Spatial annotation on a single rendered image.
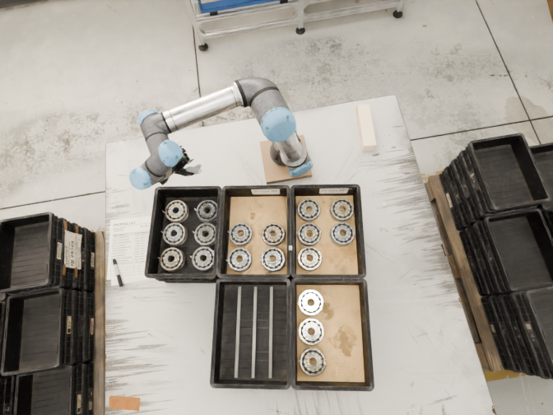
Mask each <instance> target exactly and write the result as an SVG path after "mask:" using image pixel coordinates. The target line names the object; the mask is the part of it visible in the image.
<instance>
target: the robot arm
mask: <svg viewBox="0 0 553 415"><path fill-rule="evenodd" d="M238 107H240V108H242V109H243V108H246V107H250V108H251V110H252V111H253V114H254V116H255V118H256V120H257V121H258V124H259V126H260V128H261V130H262V132H263V135H264V136H265V137H266V138H267V139H268V140H269V141H271V142H272V145H271V147H270V156H271V158H272V160H273V161H274V162H275V163H277V164H278V165H281V166H286V168H287V170H288V173H289V174H290V176H291V177H297V176H300V175H302V174H304V173H306V172H308V171H309V170H311V169H312V167H313V166H314V164H313V162H312V160H311V159H310V157H309V154H308V152H307V150H306V148H305V146H304V145H303V143H302V142H301V141H300V138H299V136H298V134H297V128H296V121H295V116H294V115H293V114H292V112H291V111H290V109H289V107H288V105H287V103H286V102H285V100H284V98H283V96H282V94H281V93H280V91H279V89H278V87H277V85H276V84H274V83H273V82H271V81H270V80H267V79H266V78H262V77H245V78H241V79H239V80H236V81H234V82H232V84H231V86H228V87H226V88H224V89H221V90H219V91H215V92H213V93H211V94H208V95H206V96H202V97H200V98H197V99H196V100H191V101H189V102H187V103H185V104H182V105H179V106H176V107H174V108H172V109H169V110H166V111H163V112H161V113H158V112H157V111H156V110H144V111H142V112H141V113H140V114H139V116H138V122H139V124H140V129H141V131H142V134H143V137H144V138H145V141H146V144H147V147H148V150H149V152H150V154H151V155H150V156H149V157H148V158H147V159H146V160H145V161H144V162H143V164H142V165H141V166H139V167H136V168H135V169H133V170H131V172H130V173H129V180H130V183H131V184H132V186H133V187H134V188H136V189H140V190H143V189H148V188H150V187H151V186H152V185H154V184H157V183H160V184H162V185H163V184H165V183H166V182H167V181H168V179H169V177H170V176H171V175H172V174H173V173H175V174H177V175H182V176H192V175H197V174H199V173H201V172H202V170H200V168H201V166H202V165H200V164H197V165H195V166H187V167H186V168H185V169H184V167H185V166H186V165H187V164H189V163H191V162H192V161H193V160H194V159H192V160H190V158H189V157H188V155H187V153H185V152H186V150H185V149H184V148H181V147H182V146H180V147H179V142H180V141H178V142H177V143H176V142H174V141H172V140H170V139H169V137H168V134H171V133H174V132H177V131H179V130H181V129H183V128H187V127H189V126H192V125H194V124H197V123H200V122H202V121H204V120H206V119H210V118H212V117H215V116H217V115H219V114H223V113H225V112H227V111H230V110H233V109H235V108H238Z"/></svg>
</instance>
